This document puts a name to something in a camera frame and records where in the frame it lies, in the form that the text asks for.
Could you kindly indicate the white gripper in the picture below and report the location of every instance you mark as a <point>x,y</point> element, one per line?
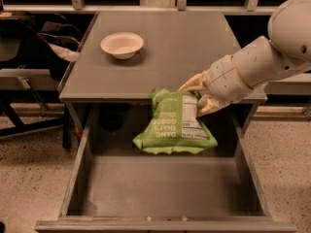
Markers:
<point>224,78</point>

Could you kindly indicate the green rice chip bag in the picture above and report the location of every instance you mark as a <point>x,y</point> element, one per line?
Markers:
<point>175,125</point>

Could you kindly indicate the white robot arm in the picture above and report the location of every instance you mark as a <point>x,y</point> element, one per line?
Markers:
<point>284,52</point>

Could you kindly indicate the grey counter cabinet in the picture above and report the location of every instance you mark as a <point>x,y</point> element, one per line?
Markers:
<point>177,45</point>

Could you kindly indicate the open grey top drawer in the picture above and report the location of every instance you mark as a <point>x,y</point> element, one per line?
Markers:
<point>115,188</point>

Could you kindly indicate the dark bag with white cloth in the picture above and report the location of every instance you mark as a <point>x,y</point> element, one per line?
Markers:
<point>62,41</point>

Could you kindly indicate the white paper bowl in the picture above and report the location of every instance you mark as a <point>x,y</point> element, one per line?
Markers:
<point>122,45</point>

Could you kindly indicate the metal window railing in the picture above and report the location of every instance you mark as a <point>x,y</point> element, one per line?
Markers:
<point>155,0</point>

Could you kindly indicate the grey side bench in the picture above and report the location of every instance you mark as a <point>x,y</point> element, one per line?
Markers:
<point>28,86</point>

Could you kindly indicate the black chair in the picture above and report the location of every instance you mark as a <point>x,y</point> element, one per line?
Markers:
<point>19,44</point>

